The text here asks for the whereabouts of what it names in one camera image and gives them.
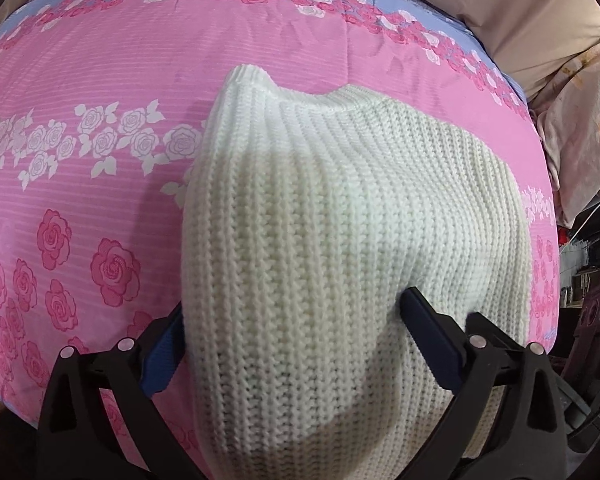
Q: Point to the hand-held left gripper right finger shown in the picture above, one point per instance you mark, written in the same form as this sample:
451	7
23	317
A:
430	340

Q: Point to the white floral pillow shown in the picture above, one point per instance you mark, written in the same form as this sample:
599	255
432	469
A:
580	150

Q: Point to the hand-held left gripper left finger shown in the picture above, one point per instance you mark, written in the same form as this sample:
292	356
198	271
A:
165	355

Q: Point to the beige backdrop cloth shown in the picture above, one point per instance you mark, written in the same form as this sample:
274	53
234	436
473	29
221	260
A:
530	10

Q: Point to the pink floral bed sheet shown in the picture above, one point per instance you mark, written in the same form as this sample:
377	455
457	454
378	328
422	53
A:
130	160

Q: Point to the white red navy knit sweater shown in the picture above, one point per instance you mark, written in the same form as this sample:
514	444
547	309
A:
330	235

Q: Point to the dark speaker box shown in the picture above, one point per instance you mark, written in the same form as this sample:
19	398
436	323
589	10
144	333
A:
597	320

